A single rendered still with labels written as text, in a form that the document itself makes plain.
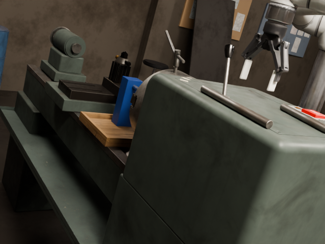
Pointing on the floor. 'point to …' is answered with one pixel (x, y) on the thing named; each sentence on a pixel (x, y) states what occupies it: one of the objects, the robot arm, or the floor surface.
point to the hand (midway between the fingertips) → (257, 81)
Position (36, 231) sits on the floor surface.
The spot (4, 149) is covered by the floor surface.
